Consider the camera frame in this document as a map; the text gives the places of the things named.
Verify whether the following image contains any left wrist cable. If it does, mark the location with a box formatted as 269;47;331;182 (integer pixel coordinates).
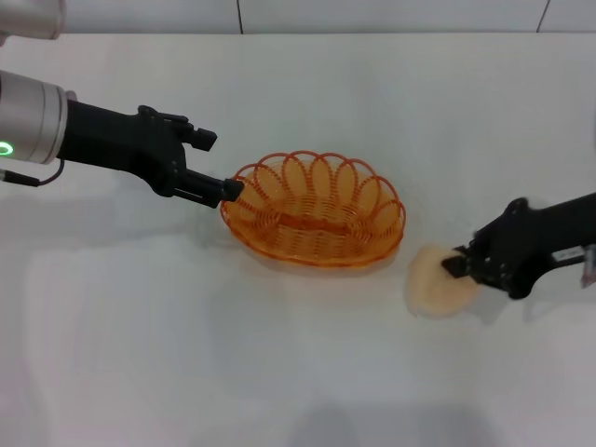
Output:
0;158;65;187

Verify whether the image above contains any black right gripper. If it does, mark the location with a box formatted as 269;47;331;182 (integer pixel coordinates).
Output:
440;193;596;300

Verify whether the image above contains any silver right wrist connector plug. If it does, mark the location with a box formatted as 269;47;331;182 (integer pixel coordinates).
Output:
579;246;596;286

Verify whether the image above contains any orange wire oval basket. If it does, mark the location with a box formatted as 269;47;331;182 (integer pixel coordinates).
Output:
219;149;407;267

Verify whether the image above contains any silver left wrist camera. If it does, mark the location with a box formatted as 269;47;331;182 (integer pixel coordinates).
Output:
0;0;66;42

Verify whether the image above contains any round pale bread bun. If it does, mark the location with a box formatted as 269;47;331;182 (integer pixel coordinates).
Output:
405;245;481;320

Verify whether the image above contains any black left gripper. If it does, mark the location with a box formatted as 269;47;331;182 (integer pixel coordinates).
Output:
58;100;246;210

